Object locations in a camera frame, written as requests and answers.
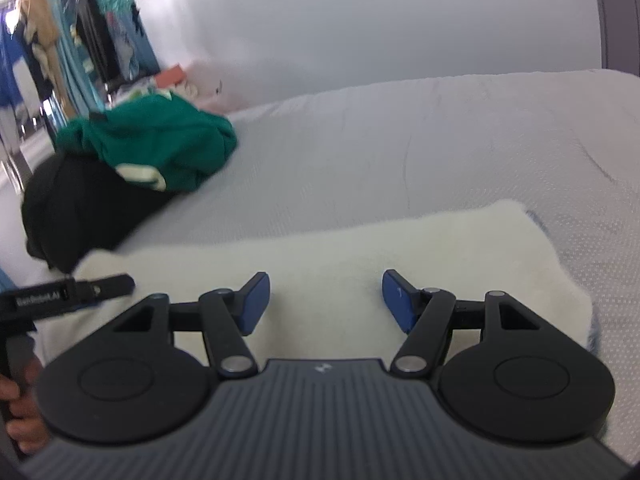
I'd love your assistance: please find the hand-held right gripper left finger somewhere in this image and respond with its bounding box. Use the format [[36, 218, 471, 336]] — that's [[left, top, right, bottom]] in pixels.
[[111, 272, 271, 379]]

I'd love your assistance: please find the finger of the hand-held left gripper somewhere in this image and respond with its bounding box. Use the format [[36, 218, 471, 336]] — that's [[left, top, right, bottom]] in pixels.
[[75, 274, 136, 307]]

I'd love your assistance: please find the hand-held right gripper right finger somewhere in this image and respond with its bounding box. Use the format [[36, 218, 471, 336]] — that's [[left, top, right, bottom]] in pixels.
[[382, 270, 545, 377]]

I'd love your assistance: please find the white blue-striped sweater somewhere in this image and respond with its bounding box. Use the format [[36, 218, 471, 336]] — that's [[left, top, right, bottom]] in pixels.
[[37, 199, 601, 376]]

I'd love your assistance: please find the rack of hanging clothes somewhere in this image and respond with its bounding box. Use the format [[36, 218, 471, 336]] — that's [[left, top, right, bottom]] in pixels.
[[0, 0, 163, 161]]

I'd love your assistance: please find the person's left hand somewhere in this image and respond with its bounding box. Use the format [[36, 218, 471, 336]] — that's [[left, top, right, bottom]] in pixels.
[[0, 375, 51, 448]]

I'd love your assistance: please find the black jacket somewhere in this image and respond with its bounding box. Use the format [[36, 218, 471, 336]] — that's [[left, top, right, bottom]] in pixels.
[[21, 152, 186, 275]]

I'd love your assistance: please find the grey bed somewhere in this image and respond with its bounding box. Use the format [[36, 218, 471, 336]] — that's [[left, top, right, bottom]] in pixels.
[[115, 67, 640, 461]]

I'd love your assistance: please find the green sweatshirt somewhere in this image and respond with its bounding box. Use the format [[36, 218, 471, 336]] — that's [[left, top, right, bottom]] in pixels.
[[55, 91, 238, 193]]

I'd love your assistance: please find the red box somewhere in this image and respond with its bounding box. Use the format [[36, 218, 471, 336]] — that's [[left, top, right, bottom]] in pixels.
[[154, 65, 188, 87]]

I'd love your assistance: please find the grey door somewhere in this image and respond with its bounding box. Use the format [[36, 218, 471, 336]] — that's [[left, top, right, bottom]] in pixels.
[[591, 0, 640, 77]]

